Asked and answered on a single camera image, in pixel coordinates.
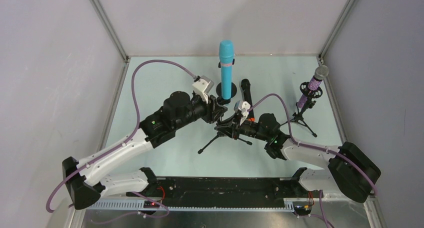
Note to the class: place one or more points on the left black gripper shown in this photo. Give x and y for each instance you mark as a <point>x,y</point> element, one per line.
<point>215,108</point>

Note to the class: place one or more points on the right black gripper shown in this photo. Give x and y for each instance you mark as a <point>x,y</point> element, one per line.
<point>236,127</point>

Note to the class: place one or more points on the black round base stand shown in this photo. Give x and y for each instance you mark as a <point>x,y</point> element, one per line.
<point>235,89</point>

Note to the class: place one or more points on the black orange-tipped microphone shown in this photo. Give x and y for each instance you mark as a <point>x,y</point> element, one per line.
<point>245,86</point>

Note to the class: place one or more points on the teal blue microphone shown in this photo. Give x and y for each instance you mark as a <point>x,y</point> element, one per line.
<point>226,47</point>

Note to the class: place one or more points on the purple glitter microphone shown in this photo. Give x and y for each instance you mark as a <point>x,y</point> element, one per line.
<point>311,90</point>

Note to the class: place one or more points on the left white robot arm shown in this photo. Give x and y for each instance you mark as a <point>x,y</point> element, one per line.
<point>89,179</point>

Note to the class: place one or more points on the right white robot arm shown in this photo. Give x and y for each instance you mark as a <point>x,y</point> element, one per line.
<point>347,169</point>

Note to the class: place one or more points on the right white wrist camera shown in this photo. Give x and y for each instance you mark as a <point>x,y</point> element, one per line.
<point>241,109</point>

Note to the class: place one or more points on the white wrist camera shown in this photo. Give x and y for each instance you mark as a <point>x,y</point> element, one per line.
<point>202,86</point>
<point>241,109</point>

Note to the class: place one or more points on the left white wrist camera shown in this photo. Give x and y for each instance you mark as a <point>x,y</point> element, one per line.
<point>202,86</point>

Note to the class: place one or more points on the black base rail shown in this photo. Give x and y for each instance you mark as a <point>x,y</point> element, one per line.
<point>226,192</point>

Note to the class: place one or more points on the white toothed cable duct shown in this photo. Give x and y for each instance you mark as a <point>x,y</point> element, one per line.
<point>143,205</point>

